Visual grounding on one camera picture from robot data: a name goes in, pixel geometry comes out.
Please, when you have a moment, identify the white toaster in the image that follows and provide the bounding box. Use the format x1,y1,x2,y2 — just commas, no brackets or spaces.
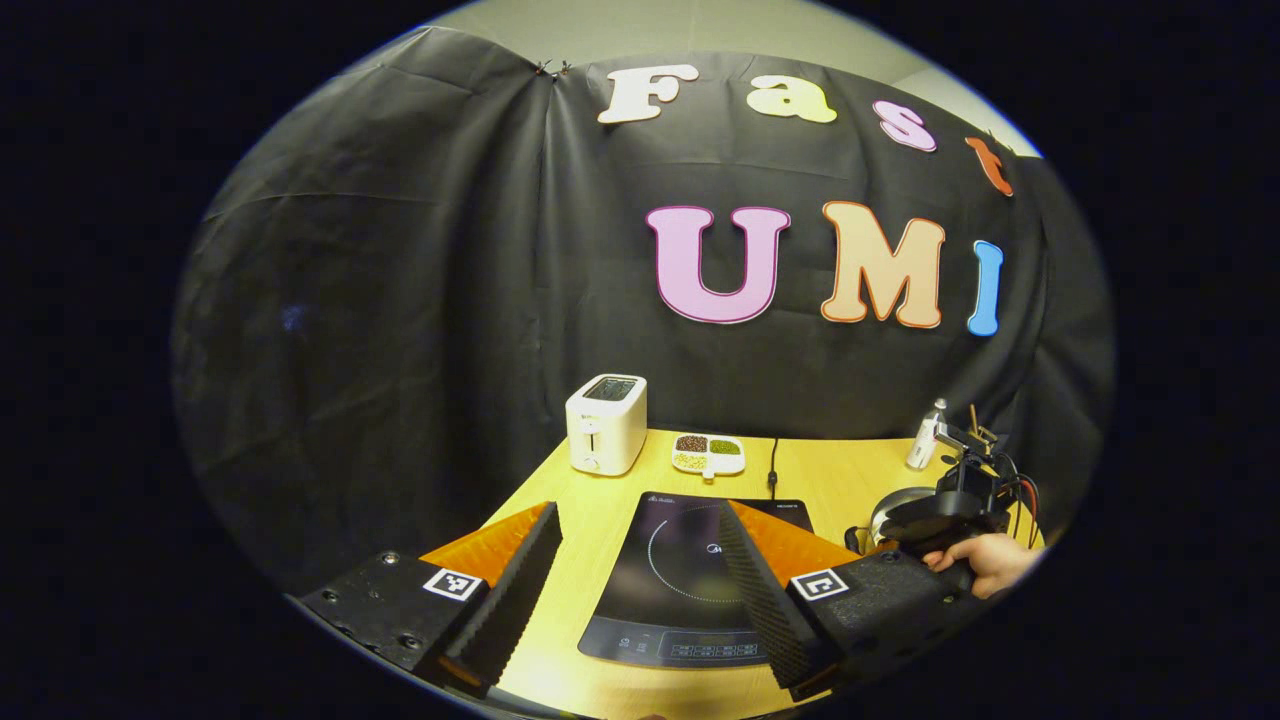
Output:
565,374,648,477

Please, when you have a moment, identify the black backdrop cloth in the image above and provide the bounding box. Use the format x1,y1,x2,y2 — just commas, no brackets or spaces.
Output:
170,25,1116,591

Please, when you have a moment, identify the clear bottle with pink label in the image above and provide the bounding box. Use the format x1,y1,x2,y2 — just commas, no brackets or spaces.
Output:
906,398,949,471

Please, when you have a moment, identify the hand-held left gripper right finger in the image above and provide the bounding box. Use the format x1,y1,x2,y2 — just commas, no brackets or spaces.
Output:
718,500,986,701

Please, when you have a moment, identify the black induction cooktop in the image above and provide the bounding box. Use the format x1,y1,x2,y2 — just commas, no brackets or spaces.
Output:
578,490,816,671

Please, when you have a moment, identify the steel pot with black handle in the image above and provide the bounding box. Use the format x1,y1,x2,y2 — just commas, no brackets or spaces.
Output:
845,487,941,556

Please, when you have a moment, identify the white divided dish of beans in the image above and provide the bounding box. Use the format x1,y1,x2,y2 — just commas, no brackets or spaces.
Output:
671,432,747,481

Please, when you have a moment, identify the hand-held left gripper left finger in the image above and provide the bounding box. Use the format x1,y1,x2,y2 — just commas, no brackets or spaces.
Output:
298,500,564,699

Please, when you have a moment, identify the glass cup with wooden stick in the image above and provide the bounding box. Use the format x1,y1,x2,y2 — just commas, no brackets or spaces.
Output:
964,404,1006,453

